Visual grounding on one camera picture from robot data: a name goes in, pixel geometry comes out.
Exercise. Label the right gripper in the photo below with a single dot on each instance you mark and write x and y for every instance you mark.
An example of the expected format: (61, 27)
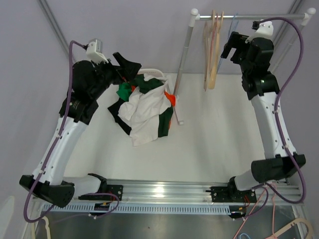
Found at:
(235, 42)

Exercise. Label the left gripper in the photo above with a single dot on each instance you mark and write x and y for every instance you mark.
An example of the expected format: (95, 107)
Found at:
(128, 69)

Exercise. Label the beige hanger of orange shirt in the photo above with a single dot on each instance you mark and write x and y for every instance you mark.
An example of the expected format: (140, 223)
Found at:
(213, 74)

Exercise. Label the blue wire hanger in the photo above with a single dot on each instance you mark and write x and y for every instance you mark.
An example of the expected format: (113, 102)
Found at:
(233, 27)

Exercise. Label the dark green t shirt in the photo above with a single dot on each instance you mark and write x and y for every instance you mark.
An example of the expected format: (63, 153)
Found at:
(142, 130)

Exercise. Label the pink wire hanger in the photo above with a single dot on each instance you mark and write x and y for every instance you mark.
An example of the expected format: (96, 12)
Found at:
(212, 49)

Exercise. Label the orange t shirt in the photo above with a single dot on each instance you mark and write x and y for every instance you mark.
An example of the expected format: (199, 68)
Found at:
(152, 105)

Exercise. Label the beige wooden hanger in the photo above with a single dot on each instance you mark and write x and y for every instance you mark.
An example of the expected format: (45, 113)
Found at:
(208, 36)

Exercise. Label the black t shirt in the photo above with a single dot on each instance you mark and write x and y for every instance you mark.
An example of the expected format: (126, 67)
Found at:
(114, 110)

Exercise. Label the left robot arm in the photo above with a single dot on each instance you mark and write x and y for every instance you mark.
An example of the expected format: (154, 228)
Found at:
(90, 79)

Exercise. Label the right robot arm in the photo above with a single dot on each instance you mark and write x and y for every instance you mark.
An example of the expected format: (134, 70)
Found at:
(281, 159)

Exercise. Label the white printed t shirt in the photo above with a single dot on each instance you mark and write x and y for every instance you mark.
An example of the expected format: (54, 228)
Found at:
(125, 113)

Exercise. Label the beige hanger bottom left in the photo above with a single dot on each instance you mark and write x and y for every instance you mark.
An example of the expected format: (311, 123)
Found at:
(47, 228)

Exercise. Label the pink hanger bottom right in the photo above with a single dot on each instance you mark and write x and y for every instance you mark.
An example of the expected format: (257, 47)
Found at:
(253, 212)

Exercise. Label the metal clothes rack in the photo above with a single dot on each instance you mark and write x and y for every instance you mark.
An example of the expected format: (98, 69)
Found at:
(195, 16)

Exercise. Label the white perforated plastic basket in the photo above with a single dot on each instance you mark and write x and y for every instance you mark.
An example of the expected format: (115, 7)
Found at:
(157, 74)

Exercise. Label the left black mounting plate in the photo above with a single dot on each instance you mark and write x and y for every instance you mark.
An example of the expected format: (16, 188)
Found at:
(113, 192)

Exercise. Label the black mounting plate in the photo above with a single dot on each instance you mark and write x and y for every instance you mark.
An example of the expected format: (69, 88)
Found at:
(113, 192)
(225, 194)

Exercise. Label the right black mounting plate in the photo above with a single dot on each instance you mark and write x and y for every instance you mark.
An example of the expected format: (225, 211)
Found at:
(225, 194)

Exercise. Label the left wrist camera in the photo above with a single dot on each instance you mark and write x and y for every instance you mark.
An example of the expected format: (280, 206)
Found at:
(94, 51)

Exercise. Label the slotted cable duct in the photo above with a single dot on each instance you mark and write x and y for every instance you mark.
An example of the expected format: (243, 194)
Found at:
(100, 208)

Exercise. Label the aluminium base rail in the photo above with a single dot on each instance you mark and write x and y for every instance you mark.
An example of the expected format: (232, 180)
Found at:
(159, 192)

